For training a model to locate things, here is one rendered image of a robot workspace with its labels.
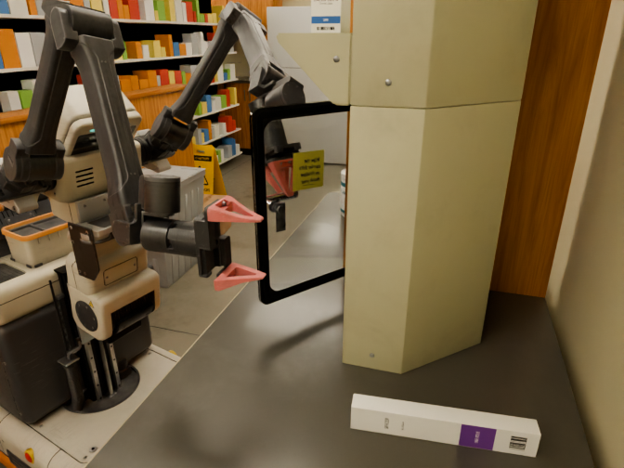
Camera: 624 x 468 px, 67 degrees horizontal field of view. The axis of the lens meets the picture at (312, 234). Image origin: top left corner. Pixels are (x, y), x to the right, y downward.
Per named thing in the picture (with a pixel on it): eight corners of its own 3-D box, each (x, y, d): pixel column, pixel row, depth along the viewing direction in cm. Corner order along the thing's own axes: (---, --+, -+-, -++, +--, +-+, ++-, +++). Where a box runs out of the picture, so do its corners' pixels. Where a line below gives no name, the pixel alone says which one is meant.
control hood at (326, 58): (383, 84, 98) (386, 32, 94) (349, 106, 70) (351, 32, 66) (331, 84, 101) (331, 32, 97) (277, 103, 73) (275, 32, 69)
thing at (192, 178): (211, 212, 338) (207, 167, 325) (163, 245, 285) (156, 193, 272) (161, 206, 349) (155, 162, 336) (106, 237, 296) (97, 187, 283)
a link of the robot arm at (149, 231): (155, 245, 82) (135, 253, 77) (155, 206, 81) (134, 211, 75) (190, 251, 80) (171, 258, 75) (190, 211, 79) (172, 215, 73)
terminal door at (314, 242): (370, 266, 113) (379, 96, 98) (260, 306, 97) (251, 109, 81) (367, 266, 114) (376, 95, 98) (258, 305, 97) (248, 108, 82)
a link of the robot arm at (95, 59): (105, 30, 91) (45, 17, 83) (119, 14, 88) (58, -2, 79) (160, 242, 88) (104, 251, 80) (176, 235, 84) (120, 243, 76)
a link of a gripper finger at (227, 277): (254, 257, 70) (199, 249, 73) (256, 299, 73) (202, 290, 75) (271, 240, 76) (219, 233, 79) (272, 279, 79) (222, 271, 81)
